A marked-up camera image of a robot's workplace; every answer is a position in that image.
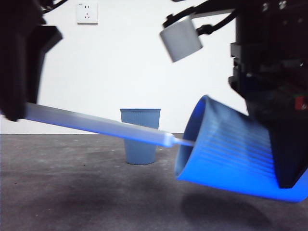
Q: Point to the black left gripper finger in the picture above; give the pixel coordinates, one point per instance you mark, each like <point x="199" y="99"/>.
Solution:
<point x="19" y="77"/>

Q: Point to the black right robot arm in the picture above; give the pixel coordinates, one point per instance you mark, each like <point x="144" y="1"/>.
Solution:
<point x="269" y="48"/>

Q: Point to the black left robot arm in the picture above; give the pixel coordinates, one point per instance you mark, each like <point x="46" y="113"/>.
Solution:
<point x="16" y="12"/>

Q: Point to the blue ribbed plastic cup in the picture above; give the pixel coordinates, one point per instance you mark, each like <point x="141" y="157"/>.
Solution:
<point x="140" y="154"/>
<point x="228" y="156"/>

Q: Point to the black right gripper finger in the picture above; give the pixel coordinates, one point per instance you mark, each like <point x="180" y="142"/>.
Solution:
<point x="291" y="149"/>

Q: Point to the pale grey right camera box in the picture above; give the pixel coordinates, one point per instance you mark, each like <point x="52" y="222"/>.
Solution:
<point x="181" y="39"/>

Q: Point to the white wall socket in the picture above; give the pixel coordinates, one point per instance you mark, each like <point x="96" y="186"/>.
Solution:
<point x="87" y="13"/>

